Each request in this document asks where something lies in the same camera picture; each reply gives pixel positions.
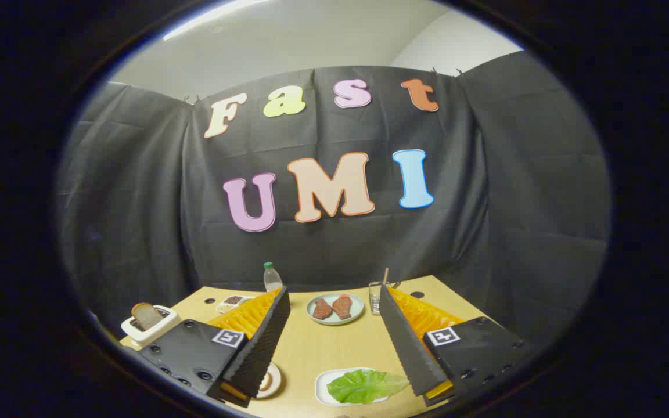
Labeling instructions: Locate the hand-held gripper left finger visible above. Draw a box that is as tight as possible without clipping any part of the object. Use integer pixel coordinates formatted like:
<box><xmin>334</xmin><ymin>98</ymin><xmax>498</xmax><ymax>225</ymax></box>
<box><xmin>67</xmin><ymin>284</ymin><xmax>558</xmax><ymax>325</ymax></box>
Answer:
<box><xmin>137</xmin><ymin>286</ymin><xmax>292</xmax><ymax>408</ymax></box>

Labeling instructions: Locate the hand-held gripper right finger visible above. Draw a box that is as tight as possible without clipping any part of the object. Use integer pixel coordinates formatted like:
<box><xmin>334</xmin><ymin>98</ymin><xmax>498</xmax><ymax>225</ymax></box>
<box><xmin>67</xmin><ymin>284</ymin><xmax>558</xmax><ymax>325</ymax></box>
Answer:
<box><xmin>379</xmin><ymin>284</ymin><xmax>531</xmax><ymax>407</ymax></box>

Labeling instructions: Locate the green lettuce leaf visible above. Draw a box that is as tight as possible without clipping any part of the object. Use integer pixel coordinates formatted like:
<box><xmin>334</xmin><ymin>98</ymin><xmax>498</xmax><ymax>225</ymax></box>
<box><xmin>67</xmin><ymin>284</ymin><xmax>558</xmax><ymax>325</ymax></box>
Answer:
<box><xmin>326</xmin><ymin>369</ymin><xmax>411</xmax><ymax>405</ymax></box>

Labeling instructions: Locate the cream round plate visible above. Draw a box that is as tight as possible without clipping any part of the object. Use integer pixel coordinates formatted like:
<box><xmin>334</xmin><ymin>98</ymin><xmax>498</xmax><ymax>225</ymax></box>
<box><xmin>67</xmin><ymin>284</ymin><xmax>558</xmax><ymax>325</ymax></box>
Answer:
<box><xmin>253</xmin><ymin>362</ymin><xmax>282</xmax><ymax>400</ymax></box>

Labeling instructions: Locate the white divided bean tray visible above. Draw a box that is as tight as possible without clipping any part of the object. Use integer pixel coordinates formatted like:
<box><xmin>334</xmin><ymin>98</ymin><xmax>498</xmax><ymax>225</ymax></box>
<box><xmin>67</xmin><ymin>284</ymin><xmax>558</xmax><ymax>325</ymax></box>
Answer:
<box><xmin>217</xmin><ymin>295</ymin><xmax>254</xmax><ymax>314</ymax></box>

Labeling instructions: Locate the clear drinking glass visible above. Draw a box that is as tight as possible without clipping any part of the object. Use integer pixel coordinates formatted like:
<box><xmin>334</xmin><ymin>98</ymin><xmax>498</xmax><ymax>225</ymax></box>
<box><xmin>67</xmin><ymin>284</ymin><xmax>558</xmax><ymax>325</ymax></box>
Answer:
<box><xmin>368</xmin><ymin>281</ymin><xmax>399</xmax><ymax>316</ymax></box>

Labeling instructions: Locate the clear plastic water bottle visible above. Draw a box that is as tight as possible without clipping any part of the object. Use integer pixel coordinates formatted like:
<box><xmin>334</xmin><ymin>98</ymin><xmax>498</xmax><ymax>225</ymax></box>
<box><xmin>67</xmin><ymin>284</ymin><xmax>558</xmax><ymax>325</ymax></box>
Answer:
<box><xmin>263</xmin><ymin>262</ymin><xmax>284</xmax><ymax>293</ymax></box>

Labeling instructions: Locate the pale blue round plate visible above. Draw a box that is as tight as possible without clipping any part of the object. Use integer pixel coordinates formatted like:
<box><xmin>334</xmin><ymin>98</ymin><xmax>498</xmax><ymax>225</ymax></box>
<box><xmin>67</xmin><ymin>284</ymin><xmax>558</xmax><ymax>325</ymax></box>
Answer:
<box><xmin>306</xmin><ymin>292</ymin><xmax>365</xmax><ymax>326</ymax></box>

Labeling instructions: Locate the white square plate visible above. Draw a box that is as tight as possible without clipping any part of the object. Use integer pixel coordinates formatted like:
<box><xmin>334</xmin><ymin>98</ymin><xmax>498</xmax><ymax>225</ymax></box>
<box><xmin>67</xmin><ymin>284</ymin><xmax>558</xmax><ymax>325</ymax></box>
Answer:
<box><xmin>315</xmin><ymin>367</ymin><xmax>411</xmax><ymax>407</ymax></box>

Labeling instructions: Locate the cream white toaster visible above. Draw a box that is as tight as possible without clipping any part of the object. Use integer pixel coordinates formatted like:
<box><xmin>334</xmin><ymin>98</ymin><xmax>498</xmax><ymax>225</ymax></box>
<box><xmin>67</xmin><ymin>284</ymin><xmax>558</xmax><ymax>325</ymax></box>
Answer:
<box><xmin>121</xmin><ymin>305</ymin><xmax>182</xmax><ymax>351</ymax></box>

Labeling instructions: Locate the plain white bread slice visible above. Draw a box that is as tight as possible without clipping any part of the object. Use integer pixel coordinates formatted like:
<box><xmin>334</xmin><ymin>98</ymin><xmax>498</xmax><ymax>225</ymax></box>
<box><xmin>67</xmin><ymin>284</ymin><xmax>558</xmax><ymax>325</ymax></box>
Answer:
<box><xmin>131</xmin><ymin>302</ymin><xmax>165</xmax><ymax>331</ymax></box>

